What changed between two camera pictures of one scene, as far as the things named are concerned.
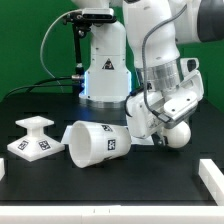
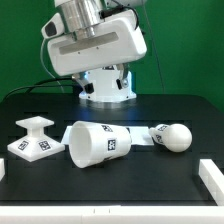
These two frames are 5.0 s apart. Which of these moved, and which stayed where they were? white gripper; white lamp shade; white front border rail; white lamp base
Moved: white gripper
Stayed: white lamp base; white lamp shade; white front border rail
